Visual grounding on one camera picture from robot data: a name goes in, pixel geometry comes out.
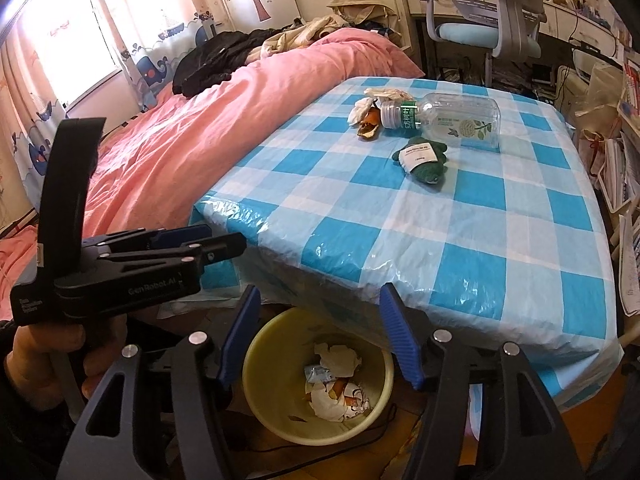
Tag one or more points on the person's left hand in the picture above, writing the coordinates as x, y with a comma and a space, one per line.
30, 355

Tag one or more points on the white printer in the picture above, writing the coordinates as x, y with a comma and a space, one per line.
585, 62

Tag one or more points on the clear plastic bottle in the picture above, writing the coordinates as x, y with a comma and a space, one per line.
450, 120

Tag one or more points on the white tissue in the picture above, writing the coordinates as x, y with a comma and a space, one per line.
361, 110

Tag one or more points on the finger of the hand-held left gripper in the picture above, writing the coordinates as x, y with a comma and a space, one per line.
180, 235
220, 250

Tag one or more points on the blue checkered tablecloth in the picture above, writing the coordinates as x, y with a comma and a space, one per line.
400, 240

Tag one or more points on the orange peel scrap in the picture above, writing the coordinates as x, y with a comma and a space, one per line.
370, 127

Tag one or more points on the pink blanket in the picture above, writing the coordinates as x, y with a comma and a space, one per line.
175, 150

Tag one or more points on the translucent plastic bag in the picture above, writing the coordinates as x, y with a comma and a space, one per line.
605, 95

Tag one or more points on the yellow plastic bin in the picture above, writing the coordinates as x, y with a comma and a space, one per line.
265, 400

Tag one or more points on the cream cloth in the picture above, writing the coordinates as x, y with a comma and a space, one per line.
300, 35

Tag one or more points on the white drawer cabinet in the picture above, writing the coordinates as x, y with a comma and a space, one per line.
565, 85

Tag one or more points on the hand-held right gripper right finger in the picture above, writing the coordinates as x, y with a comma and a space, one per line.
400, 335

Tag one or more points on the white paper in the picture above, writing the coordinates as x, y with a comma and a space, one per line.
340, 360

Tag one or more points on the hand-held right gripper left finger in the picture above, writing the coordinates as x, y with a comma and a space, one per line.
235, 340

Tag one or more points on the green plush toy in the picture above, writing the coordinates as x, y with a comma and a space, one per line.
425, 160

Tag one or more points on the black jacket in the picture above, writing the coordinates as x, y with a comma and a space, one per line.
215, 60

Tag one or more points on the grey blue office chair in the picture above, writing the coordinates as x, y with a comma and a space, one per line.
465, 32

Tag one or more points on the white desk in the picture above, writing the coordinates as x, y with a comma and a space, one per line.
560, 20

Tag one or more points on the white shelf rack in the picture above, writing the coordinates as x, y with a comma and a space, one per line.
627, 115

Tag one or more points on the printed curtain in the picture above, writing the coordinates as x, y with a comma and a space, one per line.
150, 50

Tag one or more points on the tan jacket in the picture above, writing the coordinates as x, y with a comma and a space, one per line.
360, 2

